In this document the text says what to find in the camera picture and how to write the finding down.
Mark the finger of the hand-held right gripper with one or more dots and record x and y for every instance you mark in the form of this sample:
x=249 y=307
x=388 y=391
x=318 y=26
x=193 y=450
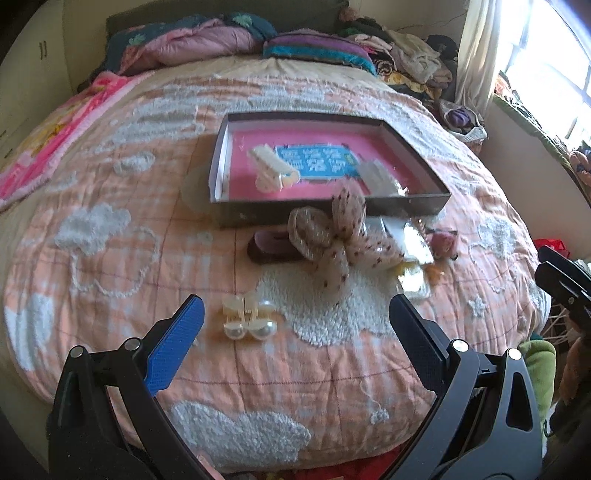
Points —
x=575 y=295
x=565 y=265

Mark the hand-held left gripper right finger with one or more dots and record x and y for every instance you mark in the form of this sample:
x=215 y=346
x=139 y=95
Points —
x=418 y=337

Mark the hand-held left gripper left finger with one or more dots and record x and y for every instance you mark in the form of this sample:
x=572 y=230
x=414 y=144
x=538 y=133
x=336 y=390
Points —
x=178 y=341

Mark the pearl hair claw clip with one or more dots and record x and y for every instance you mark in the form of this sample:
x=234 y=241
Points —
x=249 y=323

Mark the clear plastic packets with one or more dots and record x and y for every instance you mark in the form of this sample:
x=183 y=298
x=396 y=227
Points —
x=411 y=242

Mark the polka dot bow hair clip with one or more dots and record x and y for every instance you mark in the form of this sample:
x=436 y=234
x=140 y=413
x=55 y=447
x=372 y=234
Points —
x=341 y=240

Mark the dark brown hair clip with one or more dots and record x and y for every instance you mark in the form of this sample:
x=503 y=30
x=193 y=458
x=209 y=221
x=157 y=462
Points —
x=270 y=247

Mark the cardboard box with pink lining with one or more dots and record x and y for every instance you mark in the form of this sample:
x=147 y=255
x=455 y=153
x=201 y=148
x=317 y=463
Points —
x=258 y=212

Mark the silver hair comb clip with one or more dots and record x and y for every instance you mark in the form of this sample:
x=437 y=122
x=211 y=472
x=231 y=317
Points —
x=381 y=175

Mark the red object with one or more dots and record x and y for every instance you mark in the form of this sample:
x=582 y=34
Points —
x=549 y=244

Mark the peach cloud pattern quilt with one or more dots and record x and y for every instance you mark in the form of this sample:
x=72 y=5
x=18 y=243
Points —
x=184 y=258

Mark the green fuzzy clothing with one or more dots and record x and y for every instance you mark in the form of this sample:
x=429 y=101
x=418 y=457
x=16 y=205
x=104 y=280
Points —
x=538 y=374

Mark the pink pompom hair clip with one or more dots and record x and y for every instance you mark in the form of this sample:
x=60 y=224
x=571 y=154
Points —
x=441 y=242

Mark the clothes on window seat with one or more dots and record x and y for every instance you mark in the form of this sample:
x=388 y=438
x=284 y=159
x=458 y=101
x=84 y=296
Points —
x=581 y=166

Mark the green window seat cushion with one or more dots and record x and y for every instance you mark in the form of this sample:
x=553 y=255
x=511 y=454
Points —
x=531 y=124

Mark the floral bag of clothes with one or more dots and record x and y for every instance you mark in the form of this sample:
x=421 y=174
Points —
x=461 y=120

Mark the window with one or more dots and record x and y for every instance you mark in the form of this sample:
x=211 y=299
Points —
x=549 y=83

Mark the cream hair claw clip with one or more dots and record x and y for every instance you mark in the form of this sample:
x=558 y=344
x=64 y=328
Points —
x=272 y=170

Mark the blue printed card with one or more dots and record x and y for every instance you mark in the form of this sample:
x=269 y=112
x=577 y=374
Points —
x=318 y=161

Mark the cream curtain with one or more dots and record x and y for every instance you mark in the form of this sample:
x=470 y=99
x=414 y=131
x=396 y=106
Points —
x=480 y=55

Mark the pink printed blanket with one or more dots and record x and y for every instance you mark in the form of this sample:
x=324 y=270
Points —
x=55 y=138

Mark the pile of clothes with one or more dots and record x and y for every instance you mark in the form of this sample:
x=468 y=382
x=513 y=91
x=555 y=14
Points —
x=415 y=60

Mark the beige bed sheet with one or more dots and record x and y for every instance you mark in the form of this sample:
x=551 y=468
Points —
x=300 y=69

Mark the folded pink and blue duvet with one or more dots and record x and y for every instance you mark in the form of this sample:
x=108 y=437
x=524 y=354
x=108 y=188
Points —
x=194 y=46

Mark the purple and teal pillow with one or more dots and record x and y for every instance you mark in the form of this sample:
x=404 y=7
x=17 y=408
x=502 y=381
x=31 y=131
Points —
x=318 y=50

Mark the cream wardrobe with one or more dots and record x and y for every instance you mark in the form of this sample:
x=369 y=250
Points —
x=41 y=50

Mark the dark grey headboard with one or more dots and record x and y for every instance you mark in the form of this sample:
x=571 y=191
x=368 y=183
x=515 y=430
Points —
x=184 y=9

